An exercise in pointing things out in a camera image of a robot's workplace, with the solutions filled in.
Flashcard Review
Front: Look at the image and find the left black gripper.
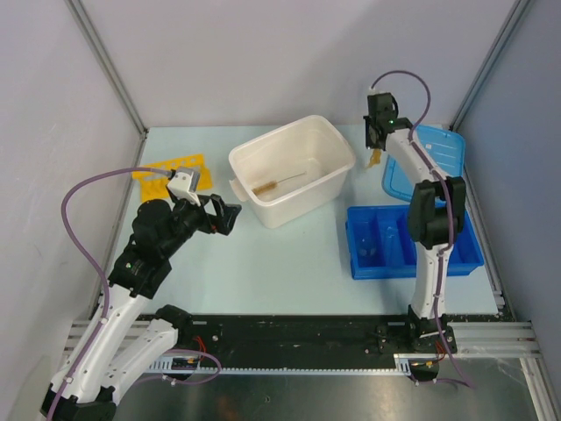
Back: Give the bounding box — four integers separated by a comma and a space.
161, 192, 240, 258

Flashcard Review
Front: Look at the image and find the small tan rubber piece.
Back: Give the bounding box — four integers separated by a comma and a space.
366, 149, 382, 168

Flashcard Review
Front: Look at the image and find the brown bottle brush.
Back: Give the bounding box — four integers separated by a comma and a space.
252, 172, 306, 196

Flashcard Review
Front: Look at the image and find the blue plastic lid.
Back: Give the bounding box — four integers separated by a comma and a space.
382, 125, 465, 202

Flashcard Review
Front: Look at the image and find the white plastic tub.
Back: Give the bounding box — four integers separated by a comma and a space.
229, 115, 356, 229

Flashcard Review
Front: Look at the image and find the clear watch glass dish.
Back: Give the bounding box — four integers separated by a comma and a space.
355, 223, 377, 259

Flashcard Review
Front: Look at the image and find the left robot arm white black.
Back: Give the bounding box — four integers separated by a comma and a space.
40, 194, 242, 420

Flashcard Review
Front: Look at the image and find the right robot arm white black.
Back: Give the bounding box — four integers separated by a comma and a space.
364, 92, 466, 353

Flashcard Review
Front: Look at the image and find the yellow test tube rack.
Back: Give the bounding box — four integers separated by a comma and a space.
131, 153, 213, 203

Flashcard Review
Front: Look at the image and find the blue compartment tray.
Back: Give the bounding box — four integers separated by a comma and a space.
345, 205, 484, 280

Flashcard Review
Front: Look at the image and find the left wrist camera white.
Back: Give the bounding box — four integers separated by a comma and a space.
167, 167, 201, 207

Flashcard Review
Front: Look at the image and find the white cable duct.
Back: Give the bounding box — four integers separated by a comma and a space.
144, 354, 444, 376

